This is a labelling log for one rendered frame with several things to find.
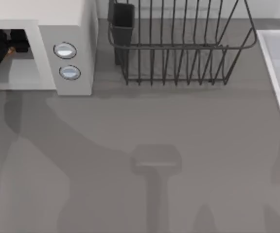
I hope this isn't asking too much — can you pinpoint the small round microwave knob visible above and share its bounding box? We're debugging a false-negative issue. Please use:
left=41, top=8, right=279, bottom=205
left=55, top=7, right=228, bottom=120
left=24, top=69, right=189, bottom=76
left=59, top=65, right=82, bottom=81

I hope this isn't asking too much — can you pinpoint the pale microwave oven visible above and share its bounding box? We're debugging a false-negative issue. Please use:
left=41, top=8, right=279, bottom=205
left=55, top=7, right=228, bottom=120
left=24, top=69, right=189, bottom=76
left=0, top=0, right=99, bottom=97

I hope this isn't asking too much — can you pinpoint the dark wire dish rack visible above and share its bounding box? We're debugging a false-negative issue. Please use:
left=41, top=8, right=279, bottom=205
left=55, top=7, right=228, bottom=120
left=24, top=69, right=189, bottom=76
left=107, top=0, right=258, bottom=86

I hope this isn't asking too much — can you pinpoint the dark utensil holder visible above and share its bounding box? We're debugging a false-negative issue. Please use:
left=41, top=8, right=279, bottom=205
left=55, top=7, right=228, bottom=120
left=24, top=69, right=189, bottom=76
left=107, top=1, right=136, bottom=66

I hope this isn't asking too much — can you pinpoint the large round microwave knob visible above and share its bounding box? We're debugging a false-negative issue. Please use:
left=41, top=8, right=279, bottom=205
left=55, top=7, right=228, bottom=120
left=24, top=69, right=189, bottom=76
left=53, top=41, right=78, bottom=60

